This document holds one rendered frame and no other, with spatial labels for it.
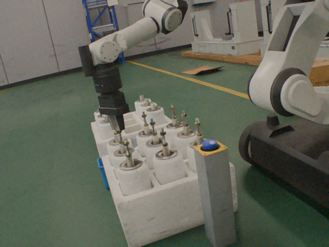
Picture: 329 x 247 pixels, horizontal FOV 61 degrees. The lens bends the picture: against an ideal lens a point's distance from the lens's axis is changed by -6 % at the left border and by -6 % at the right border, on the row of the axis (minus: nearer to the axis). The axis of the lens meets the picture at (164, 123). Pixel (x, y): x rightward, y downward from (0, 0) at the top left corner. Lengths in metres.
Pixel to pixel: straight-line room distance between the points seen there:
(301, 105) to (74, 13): 6.60
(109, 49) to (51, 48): 6.28
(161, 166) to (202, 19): 4.70
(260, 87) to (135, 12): 6.58
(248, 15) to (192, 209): 3.58
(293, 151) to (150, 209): 0.50
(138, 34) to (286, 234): 0.77
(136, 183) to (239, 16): 3.53
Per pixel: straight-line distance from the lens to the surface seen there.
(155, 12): 1.02
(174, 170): 0.91
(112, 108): 0.94
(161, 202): 0.91
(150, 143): 1.04
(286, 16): 1.01
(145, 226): 0.95
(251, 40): 4.30
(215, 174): 0.78
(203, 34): 5.43
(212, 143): 0.77
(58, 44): 7.15
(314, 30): 0.94
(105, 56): 0.89
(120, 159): 0.99
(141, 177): 0.89
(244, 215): 1.04
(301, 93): 0.87
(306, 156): 0.99
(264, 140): 1.14
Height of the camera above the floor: 0.64
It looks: 18 degrees down
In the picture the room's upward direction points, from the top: 10 degrees counter-clockwise
